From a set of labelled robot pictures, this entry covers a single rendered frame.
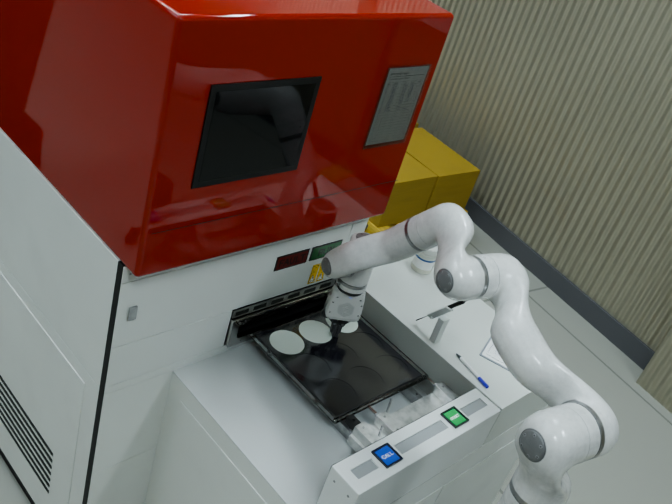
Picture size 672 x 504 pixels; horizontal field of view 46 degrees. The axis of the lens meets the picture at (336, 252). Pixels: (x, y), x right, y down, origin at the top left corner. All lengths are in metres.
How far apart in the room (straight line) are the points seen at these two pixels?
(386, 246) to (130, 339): 0.67
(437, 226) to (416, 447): 0.54
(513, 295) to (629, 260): 2.75
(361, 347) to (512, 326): 0.68
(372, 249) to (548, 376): 0.57
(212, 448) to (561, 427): 0.92
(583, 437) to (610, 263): 2.98
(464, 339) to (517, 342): 0.67
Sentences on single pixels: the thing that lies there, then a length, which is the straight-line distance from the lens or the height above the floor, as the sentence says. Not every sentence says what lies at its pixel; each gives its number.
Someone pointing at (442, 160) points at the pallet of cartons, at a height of 0.43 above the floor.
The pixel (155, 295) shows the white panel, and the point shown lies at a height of 1.11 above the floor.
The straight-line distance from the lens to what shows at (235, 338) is 2.22.
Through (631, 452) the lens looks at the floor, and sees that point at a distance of 3.98.
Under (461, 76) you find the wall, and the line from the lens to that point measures 5.23.
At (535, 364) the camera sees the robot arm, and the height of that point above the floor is 1.36.
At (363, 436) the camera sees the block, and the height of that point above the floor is 0.90.
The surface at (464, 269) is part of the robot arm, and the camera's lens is 1.72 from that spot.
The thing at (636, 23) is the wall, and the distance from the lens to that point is 4.46.
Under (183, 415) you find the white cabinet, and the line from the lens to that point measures 2.19.
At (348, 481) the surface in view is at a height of 0.96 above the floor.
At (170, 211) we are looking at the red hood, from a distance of 1.72.
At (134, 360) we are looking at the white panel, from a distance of 2.05.
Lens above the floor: 2.30
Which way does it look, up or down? 32 degrees down
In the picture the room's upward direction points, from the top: 18 degrees clockwise
